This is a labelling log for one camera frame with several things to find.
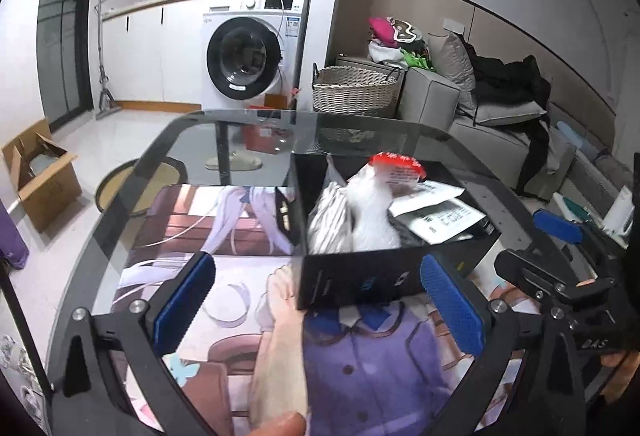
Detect wicker basket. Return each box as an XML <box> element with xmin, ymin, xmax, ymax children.
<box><xmin>311</xmin><ymin>63</ymin><xmax>405</xmax><ymax>118</ymax></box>

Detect purple bag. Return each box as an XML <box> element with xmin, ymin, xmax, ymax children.
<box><xmin>0</xmin><ymin>201</ymin><xmax>30</xmax><ymax>269</ymax></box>

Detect red and white packet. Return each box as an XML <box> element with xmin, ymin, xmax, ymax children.
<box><xmin>368</xmin><ymin>152</ymin><xmax>427</xmax><ymax>197</ymax></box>

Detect brown cardboard box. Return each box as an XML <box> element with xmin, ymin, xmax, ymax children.
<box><xmin>1</xmin><ymin>118</ymin><xmax>83</xmax><ymax>233</ymax></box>

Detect black cardboard box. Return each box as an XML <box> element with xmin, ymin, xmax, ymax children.
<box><xmin>275</xmin><ymin>153</ymin><xmax>502</xmax><ymax>313</ymax></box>

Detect colourful clothes pile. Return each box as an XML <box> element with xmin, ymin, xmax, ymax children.
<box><xmin>367</xmin><ymin>16</ymin><xmax>436</xmax><ymax>71</ymax></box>

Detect grey mop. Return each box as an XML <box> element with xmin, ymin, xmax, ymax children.
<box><xmin>95</xmin><ymin>0</ymin><xmax>118</xmax><ymax>119</ymax></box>

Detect person's right hand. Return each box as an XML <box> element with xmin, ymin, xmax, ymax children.
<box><xmin>576</xmin><ymin>279</ymin><xmax>635</xmax><ymax>371</ymax></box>

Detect patterned slippers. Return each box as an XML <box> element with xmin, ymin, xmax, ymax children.
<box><xmin>0</xmin><ymin>333</ymin><xmax>48</xmax><ymax>436</ymax></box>

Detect white bubble wrap bag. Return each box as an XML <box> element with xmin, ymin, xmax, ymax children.
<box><xmin>345</xmin><ymin>163</ymin><xmax>402</xmax><ymax>253</ymax></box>

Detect printed desk mat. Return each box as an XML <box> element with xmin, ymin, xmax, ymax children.
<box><xmin>112</xmin><ymin>185</ymin><xmax>531</xmax><ymax>436</ymax></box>

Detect dark glass door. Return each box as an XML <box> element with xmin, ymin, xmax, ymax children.
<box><xmin>37</xmin><ymin>0</ymin><xmax>108</xmax><ymax>127</ymax></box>

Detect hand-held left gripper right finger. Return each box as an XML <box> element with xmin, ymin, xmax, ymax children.
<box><xmin>420</xmin><ymin>252</ymin><xmax>586</xmax><ymax>436</ymax></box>

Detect white washing machine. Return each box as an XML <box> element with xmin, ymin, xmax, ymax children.
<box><xmin>200</xmin><ymin>0</ymin><xmax>311</xmax><ymax>109</ymax></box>

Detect light blue roll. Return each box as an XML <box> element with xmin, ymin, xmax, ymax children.
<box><xmin>556</xmin><ymin>121</ymin><xmax>583</xmax><ymax>149</ymax></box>

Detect grey upright pillow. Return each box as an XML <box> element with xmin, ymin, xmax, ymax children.
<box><xmin>427</xmin><ymin>32</ymin><xmax>477</xmax><ymax>117</ymax></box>

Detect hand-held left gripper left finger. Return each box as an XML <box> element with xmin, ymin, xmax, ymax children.
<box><xmin>50</xmin><ymin>251</ymin><xmax>217</xmax><ymax>436</ymax></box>

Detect white kitchen cabinet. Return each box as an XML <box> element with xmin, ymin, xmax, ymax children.
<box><xmin>100</xmin><ymin>0</ymin><xmax>208</xmax><ymax>109</ymax></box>

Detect white paper leaflet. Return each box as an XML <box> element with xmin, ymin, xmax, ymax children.
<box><xmin>389</xmin><ymin>181</ymin><xmax>466</xmax><ymax>218</ymax></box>

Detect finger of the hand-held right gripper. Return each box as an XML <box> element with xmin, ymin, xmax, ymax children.
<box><xmin>532</xmin><ymin>210</ymin><xmax>626</xmax><ymax>267</ymax></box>
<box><xmin>494</xmin><ymin>248</ymin><xmax>617</xmax><ymax>313</ymax></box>

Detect person's left hand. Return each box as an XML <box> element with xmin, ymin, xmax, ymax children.
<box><xmin>250</xmin><ymin>412</ymin><xmax>308</xmax><ymax>436</ymax></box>

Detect red box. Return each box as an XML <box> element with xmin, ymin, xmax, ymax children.
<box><xmin>243</xmin><ymin>106</ymin><xmax>296</xmax><ymax>154</ymax></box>

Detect grey flat pillow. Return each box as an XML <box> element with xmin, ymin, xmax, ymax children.
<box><xmin>472</xmin><ymin>98</ymin><xmax>548</xmax><ymax>127</ymax></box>

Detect black jacket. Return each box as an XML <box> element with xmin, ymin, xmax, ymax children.
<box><xmin>462</xmin><ymin>40</ymin><xmax>553</xmax><ymax>197</ymax></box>

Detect black printed leaflet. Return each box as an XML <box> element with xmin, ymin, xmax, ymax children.
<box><xmin>407</xmin><ymin>198</ymin><xmax>488</xmax><ymax>245</ymax></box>

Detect round dark stool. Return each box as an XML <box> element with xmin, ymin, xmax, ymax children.
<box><xmin>95</xmin><ymin>156</ymin><xmax>188</xmax><ymax>217</ymax></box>

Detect grey sofa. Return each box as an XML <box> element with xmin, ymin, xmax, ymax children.
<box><xmin>400</xmin><ymin>66</ymin><xmax>578</xmax><ymax>201</ymax></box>

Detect striped plastic bag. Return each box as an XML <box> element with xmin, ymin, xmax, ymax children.
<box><xmin>306</xmin><ymin>155</ymin><xmax>357</xmax><ymax>257</ymax></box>

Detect beige slipper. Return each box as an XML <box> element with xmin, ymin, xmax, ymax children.
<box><xmin>206</xmin><ymin>151</ymin><xmax>263</xmax><ymax>171</ymax></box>

